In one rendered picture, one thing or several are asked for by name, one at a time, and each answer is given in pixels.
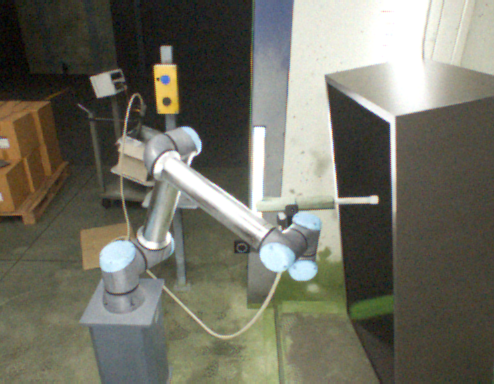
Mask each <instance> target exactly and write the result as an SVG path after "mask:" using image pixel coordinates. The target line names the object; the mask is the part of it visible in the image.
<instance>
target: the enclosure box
mask: <svg viewBox="0 0 494 384"><path fill-rule="evenodd" d="M324 78H325V87H326V97H327V106H328V115H329V125H330V138H331V154H332V163H333V173H334V182H335V192H336V198H349V197H371V196H377V197H378V203H377V204H370V203H366V204H337V212H338V220H339V240H340V250H341V259H342V269H343V278H344V287H345V307H346V314H347V315H348V318H349V320H350V322H351V325H352V327H353V329H354V331H355V333H356V335H357V338H358V341H359V342H360V344H361V346H362V348H363V349H364V354H365V356H366V357H367V359H368V362H369V363H370V367H371V369H372V370H373V373H374V375H375V376H376V378H377V382H378V384H492V383H493V372H494V75H492V74H487V73H482V72H479V71H475V70H471V69H467V68H464V67H460V66H457V65H450V64H445V63H442V62H438V61H435V60H432V59H428V58H425V57H417V56H416V57H413V56H410V57H406V58H402V59H398V60H393V61H390V62H381V63H377V64H373V65H369V66H365V67H357V68H352V69H349V70H344V71H340V72H336V73H328V74H324Z"/></svg>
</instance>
